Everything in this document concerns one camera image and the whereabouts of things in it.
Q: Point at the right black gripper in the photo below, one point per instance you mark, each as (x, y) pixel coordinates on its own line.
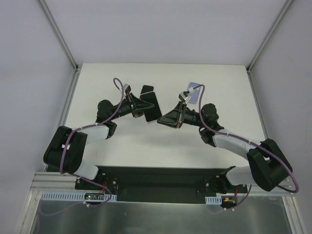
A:
(182, 114)

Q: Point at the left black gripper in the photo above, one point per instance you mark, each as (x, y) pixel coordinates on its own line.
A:
(134, 106)

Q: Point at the lilac silicone phone case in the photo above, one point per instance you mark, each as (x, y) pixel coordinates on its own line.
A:
(194, 96)

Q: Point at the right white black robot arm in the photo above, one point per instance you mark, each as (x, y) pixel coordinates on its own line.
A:
(267, 168)

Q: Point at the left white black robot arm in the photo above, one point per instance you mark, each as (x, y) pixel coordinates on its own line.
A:
(66, 149)

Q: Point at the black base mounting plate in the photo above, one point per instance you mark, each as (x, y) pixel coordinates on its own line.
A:
(160, 185)

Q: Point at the right white slotted cable duct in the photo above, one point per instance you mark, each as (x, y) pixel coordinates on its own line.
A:
(213, 200)

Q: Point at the white slotted cable duct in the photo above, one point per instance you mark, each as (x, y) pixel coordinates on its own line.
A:
(213, 200)
(77, 196)

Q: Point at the right aluminium extrusion rail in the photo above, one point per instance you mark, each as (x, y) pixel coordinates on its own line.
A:
(257, 191)

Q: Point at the aluminium extrusion rail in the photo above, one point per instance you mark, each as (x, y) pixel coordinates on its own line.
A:
(53, 181)
(257, 191)

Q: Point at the left aluminium frame post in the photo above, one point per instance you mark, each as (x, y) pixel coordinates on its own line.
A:
(57, 33)

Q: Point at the aluminium frame post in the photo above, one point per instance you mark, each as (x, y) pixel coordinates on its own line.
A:
(57, 33)
(270, 33)

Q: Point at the left white slotted cable duct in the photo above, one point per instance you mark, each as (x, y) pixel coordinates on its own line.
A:
(77, 196)

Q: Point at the right aluminium frame post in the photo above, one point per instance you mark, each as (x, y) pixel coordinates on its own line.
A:
(270, 33)

